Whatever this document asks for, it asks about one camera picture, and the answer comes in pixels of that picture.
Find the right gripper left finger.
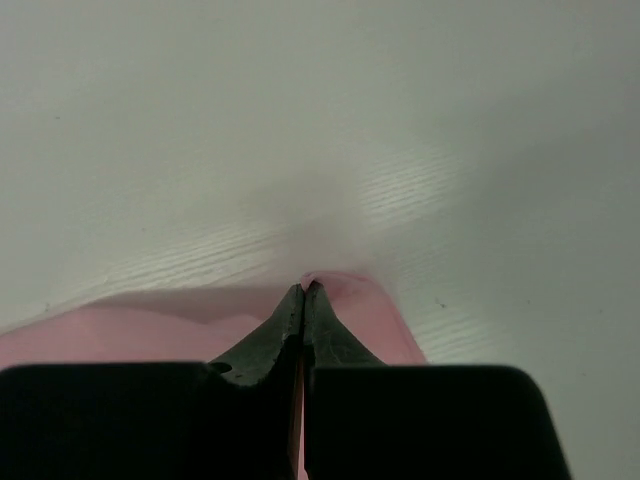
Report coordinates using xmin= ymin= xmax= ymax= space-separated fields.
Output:
xmin=1 ymin=285 xmax=305 ymax=479

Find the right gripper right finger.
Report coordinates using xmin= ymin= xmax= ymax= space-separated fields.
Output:
xmin=303 ymin=283 xmax=570 ymax=479

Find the pink t-shirt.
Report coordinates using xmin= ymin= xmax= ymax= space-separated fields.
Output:
xmin=0 ymin=269 xmax=429 ymax=480

